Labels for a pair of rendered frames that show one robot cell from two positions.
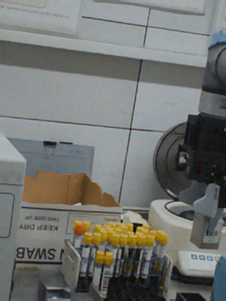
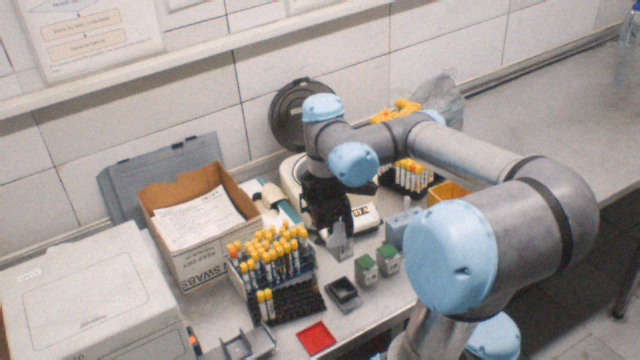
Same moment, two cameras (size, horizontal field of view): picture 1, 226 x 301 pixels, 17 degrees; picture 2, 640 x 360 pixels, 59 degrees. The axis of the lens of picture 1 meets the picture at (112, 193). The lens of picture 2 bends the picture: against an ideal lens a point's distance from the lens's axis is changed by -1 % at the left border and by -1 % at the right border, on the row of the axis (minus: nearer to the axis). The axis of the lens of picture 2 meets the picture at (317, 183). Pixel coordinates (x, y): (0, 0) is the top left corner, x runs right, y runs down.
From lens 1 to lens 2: 0.71 m
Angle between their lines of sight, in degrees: 25
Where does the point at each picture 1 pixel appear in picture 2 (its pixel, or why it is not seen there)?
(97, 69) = (195, 69)
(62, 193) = (203, 182)
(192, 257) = not seen: hidden behind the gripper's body
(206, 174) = (330, 219)
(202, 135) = (319, 193)
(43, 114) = (162, 124)
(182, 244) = not seen: hidden behind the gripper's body
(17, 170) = (172, 313)
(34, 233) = (197, 264)
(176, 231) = not seen: hidden behind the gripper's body
